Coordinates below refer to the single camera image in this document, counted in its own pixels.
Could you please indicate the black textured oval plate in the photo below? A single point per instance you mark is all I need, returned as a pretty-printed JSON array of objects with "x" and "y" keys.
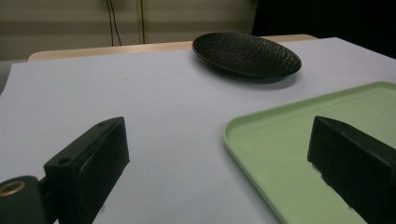
[{"x": 246, "y": 54}]

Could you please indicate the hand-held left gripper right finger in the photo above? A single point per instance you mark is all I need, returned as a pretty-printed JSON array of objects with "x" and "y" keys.
[{"x": 355, "y": 161}]

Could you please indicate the light green plastic tray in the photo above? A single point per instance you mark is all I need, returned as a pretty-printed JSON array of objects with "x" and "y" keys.
[{"x": 280, "y": 146}]

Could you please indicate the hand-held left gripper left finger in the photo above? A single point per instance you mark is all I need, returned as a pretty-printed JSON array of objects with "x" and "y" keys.
[{"x": 90, "y": 168}]

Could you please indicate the white paper table cover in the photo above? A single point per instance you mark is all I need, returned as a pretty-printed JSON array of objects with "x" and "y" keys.
[{"x": 155, "y": 102}]

